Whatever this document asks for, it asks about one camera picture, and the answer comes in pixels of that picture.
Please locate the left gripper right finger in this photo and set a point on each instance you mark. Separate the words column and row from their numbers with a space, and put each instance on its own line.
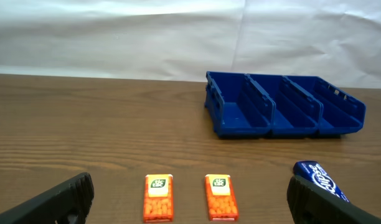
column 318, row 208

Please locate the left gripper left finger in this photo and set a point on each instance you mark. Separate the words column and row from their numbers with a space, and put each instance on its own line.
column 53, row 205

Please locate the blue candy pack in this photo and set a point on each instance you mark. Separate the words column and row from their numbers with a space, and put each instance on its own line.
column 315, row 174

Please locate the orange candy box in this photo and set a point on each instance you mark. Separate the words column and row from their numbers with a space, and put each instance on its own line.
column 223, row 205
column 157, row 205

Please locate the blue tray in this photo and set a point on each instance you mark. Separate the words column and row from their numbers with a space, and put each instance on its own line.
column 234, row 118

